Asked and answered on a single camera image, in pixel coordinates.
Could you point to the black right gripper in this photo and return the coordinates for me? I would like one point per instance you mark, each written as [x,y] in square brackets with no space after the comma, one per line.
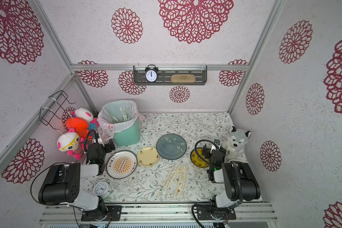
[214,147]

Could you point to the disposable chopsticks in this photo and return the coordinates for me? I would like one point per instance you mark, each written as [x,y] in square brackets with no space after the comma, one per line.
[173,178]
[165,181]
[183,182]
[178,184]

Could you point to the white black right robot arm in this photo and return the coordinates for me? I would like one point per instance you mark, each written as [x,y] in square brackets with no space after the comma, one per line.
[240,185]

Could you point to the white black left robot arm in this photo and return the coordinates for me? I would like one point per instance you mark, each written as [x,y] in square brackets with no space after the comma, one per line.
[61,185]

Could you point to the yellow black patterned plate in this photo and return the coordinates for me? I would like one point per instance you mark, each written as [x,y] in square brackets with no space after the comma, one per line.
[196,160]

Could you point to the grey husky plush toy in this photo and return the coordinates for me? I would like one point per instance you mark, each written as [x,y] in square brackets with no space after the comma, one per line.
[235,143]

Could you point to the white plush with yellow glasses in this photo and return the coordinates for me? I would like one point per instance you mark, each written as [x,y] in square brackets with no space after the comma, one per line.
[71,143]

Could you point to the white orange patterned plate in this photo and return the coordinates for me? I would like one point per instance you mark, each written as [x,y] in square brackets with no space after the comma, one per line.
[121,164]

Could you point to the red plush toy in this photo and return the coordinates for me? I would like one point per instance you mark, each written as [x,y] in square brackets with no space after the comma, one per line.
[78,125]

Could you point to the white alarm clock on table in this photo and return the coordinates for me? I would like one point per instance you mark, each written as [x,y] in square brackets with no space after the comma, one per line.
[102,189]

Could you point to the green trash bin with bag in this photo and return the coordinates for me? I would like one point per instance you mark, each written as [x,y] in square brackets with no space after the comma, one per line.
[119,122]

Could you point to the dark green glass plate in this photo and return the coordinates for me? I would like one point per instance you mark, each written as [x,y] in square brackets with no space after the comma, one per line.
[171,146]

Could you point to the small pale yellow plate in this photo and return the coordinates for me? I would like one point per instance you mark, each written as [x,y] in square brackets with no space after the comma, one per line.
[148,156]

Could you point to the wooden brush on shelf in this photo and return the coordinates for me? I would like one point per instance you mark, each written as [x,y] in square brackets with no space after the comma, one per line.
[183,78]

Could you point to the black alarm clock on shelf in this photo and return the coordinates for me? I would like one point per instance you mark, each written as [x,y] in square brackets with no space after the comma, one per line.
[151,73]

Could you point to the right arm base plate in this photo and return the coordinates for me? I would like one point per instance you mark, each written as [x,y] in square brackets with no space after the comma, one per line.
[205,212]

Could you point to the black wire wall basket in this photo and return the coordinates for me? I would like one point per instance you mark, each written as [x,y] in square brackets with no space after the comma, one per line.
[57,103]

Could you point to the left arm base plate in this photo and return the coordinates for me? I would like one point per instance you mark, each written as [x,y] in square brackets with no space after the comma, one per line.
[106,213]

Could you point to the grey wall shelf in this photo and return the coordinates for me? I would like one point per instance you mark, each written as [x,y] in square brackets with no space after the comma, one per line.
[164,76]

